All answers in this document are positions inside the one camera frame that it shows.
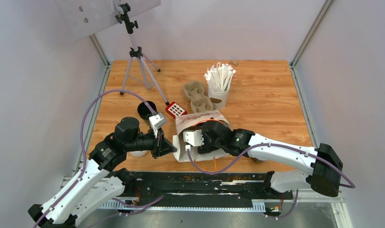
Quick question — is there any bundle of white wrapped straws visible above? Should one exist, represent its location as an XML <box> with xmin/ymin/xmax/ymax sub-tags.
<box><xmin>204</xmin><ymin>62</ymin><xmax>236</xmax><ymax>92</ymax></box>

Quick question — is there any dark cup of coffee beans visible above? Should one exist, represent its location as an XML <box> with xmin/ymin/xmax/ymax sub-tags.
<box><xmin>137</xmin><ymin>101</ymin><xmax>157</xmax><ymax>126</ymax></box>

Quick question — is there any paper bag with orange handles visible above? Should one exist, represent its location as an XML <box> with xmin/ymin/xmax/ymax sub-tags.
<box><xmin>172</xmin><ymin>110</ymin><xmax>230</xmax><ymax>171</ymax></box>

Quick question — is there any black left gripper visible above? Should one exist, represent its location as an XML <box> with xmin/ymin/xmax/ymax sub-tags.
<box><xmin>126</xmin><ymin>124</ymin><xmax>178</xmax><ymax>159</ymax></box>

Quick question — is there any red white block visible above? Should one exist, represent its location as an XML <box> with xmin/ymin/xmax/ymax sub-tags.
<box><xmin>166</xmin><ymin>102</ymin><xmax>187</xmax><ymax>119</ymax></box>

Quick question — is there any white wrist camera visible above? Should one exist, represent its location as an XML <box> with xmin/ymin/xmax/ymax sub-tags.
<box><xmin>183</xmin><ymin>129</ymin><xmax>204</xmax><ymax>147</ymax></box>
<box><xmin>148</xmin><ymin>113</ymin><xmax>167</xmax><ymax>138</ymax></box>

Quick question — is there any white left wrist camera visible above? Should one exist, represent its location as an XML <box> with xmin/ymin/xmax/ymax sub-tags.
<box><xmin>148</xmin><ymin>113</ymin><xmax>167</xmax><ymax>138</ymax></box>

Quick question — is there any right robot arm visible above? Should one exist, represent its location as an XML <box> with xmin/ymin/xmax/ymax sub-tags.
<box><xmin>201</xmin><ymin>121</ymin><xmax>344</xmax><ymax>199</ymax></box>

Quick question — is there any brown pulp cup carrier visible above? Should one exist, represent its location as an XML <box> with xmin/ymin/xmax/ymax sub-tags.
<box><xmin>183</xmin><ymin>81</ymin><xmax>214</xmax><ymax>113</ymax></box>

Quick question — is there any lidded coffee cup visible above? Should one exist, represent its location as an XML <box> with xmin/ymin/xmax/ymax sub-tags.
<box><xmin>252</xmin><ymin>158</ymin><xmax>266</xmax><ymax>163</ymax></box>

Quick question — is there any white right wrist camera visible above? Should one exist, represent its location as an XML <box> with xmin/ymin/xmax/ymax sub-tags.
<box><xmin>183</xmin><ymin>129</ymin><xmax>204</xmax><ymax>147</ymax></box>

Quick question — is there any silver tripod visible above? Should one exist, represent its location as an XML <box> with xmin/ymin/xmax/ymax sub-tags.
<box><xmin>114</xmin><ymin>0</ymin><xmax>170</xmax><ymax>105</ymax></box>

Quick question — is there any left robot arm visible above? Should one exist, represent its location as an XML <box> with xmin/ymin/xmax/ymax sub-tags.
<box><xmin>28</xmin><ymin>113</ymin><xmax>177</xmax><ymax>228</ymax></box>

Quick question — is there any grey perforated board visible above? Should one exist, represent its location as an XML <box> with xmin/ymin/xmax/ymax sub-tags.
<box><xmin>56</xmin><ymin>0</ymin><xmax>161</xmax><ymax>41</ymax></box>

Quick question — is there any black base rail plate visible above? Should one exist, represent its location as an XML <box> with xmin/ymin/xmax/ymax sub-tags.
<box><xmin>119</xmin><ymin>171</ymin><xmax>293</xmax><ymax>209</ymax></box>

